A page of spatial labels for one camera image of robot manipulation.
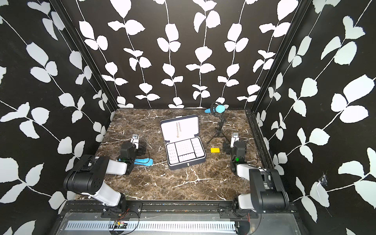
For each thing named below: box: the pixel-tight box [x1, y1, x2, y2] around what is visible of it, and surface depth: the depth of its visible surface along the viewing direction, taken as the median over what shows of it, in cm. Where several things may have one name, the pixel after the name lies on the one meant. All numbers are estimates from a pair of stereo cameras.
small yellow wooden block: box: [210, 147, 221, 154], surface depth 98 cm
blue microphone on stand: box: [204, 104, 226, 114], surface depth 88 cm
